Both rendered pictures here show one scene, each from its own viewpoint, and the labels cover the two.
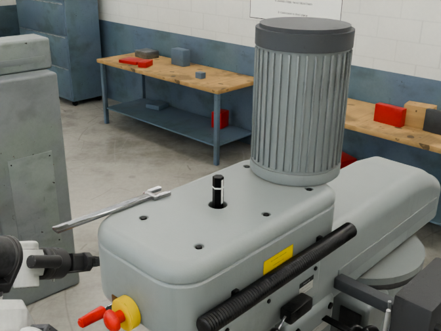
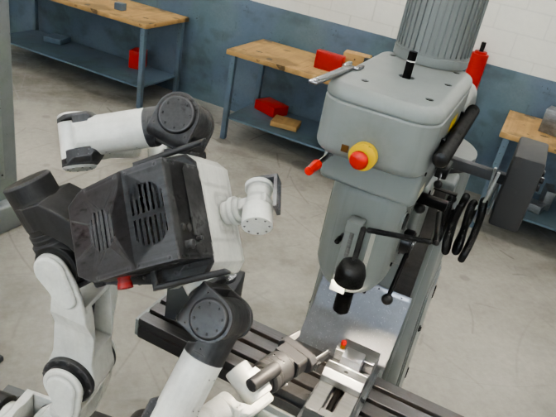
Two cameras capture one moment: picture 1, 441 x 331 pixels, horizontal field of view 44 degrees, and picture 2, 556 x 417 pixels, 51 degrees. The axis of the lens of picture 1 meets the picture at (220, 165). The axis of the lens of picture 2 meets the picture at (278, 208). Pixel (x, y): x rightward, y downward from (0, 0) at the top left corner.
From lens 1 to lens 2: 79 cm
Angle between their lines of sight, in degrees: 21
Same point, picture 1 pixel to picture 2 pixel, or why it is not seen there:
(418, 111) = (356, 60)
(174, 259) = (424, 105)
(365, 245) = not seen: hidden behind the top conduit
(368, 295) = (473, 166)
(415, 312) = (530, 168)
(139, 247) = (388, 98)
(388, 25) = not seen: outside the picture
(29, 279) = not seen: hidden behind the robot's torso
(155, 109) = (55, 43)
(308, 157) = (461, 45)
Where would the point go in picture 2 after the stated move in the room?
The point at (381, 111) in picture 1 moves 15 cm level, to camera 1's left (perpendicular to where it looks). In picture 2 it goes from (322, 57) to (306, 56)
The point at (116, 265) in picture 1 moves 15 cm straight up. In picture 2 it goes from (357, 116) to (376, 44)
